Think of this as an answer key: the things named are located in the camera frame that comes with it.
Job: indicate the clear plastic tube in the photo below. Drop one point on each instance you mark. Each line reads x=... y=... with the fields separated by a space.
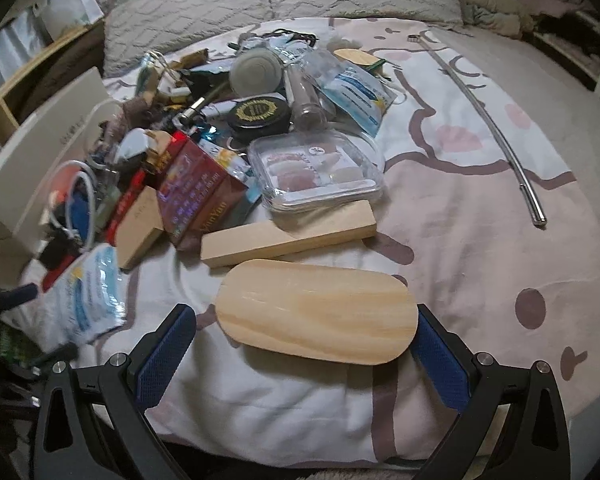
x=305 y=100

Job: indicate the beige bed sheet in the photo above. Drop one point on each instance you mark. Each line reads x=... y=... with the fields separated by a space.
x=555 y=125

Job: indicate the wooden shelf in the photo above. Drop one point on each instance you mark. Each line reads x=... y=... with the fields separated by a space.
x=50 y=54

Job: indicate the white cardboard box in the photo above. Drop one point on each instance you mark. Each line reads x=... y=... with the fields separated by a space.
x=40 y=135

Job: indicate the grey round disc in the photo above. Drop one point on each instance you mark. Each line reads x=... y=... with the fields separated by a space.
x=257 y=70

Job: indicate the tan sponge block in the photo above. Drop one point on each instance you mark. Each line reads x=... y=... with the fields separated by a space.
x=315 y=310

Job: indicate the red cigarette box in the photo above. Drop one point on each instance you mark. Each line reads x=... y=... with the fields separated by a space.
x=200 y=195

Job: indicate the white paper bag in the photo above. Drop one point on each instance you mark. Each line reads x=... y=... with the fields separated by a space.
x=70 y=0

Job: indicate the tan flat box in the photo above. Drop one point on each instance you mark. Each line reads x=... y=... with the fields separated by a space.
x=137 y=230

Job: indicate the rectangular wooden block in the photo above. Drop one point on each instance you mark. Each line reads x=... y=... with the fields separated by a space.
x=280 y=240

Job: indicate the brown folded blanket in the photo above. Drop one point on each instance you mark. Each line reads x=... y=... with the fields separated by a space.
x=75 y=60

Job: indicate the wall niche with clothes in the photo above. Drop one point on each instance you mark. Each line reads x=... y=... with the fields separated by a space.
x=565 y=25

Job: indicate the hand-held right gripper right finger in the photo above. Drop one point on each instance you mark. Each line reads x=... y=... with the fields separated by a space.
x=440 y=355

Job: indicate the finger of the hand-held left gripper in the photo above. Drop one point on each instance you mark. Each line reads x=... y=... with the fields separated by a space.
x=17 y=295

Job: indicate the small oval wooden piece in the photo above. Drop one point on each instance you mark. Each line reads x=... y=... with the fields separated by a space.
x=352 y=55

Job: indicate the pile of assorted small items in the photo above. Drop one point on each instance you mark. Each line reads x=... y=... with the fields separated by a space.
x=455 y=210

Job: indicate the black round tin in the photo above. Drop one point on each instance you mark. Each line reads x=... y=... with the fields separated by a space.
x=257 y=112

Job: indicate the long metal rod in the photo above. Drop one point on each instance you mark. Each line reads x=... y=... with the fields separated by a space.
x=539 y=220

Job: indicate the blue white wipe packet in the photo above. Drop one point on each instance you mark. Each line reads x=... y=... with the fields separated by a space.
x=355 y=90
x=80 y=290

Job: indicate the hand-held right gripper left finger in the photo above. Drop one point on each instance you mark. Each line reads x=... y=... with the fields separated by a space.
x=165 y=355

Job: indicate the clear plastic food container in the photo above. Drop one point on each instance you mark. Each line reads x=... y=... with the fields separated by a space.
x=315 y=170

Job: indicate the beige plush cushion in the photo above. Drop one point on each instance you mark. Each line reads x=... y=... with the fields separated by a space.
x=490 y=0

